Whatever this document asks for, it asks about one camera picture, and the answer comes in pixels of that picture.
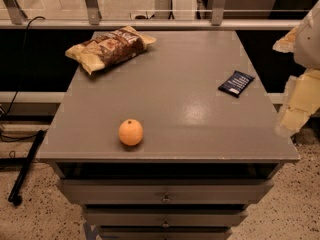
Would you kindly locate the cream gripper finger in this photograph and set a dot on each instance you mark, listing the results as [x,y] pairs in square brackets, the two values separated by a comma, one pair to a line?
[286,43]
[301,100]

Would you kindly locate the brown yellow chip bag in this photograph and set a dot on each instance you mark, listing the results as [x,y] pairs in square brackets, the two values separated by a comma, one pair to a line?
[110,49]

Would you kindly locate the orange fruit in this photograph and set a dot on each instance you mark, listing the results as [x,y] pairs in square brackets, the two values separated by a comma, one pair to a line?
[130,132]

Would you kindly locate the metal railing frame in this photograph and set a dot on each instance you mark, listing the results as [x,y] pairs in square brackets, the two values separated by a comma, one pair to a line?
[163,17]

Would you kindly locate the dark blue rxbar wrapper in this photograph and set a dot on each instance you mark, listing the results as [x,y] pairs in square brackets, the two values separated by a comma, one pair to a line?
[236,83]

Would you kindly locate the grey drawer cabinet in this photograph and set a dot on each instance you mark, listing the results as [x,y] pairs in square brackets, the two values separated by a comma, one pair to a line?
[191,130]

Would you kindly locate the grey drawer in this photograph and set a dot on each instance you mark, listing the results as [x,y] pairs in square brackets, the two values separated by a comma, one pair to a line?
[164,192]
[154,233]
[165,217]

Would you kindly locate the middle grey drawer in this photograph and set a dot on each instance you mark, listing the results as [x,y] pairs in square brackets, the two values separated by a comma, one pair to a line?
[165,217]

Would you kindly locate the black rod on floor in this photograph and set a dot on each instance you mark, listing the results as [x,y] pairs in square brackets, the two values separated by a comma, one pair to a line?
[14,197]

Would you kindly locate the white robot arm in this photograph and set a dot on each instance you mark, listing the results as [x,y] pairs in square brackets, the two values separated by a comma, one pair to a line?
[307,45]

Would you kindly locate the top grey drawer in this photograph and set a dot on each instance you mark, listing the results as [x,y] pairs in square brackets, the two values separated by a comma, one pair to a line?
[164,192]

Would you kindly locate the bottom grey drawer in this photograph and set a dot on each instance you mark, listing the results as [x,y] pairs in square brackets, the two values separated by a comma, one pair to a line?
[154,233]

